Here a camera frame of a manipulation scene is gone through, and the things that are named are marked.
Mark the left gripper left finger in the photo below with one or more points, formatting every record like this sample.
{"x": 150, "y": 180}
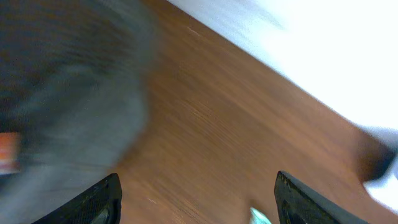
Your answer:
{"x": 99, "y": 204}

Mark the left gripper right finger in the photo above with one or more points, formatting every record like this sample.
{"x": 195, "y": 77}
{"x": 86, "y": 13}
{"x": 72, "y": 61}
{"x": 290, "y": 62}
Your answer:
{"x": 298, "y": 203}

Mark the mint green packet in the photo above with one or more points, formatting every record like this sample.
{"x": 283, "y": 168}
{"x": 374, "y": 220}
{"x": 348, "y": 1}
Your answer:
{"x": 258, "y": 217}

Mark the small orange box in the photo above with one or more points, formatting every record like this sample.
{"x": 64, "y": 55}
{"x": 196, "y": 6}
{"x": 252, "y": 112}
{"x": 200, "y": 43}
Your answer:
{"x": 9, "y": 149}

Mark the grey plastic mesh basket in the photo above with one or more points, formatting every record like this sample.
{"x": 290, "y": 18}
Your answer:
{"x": 73, "y": 88}

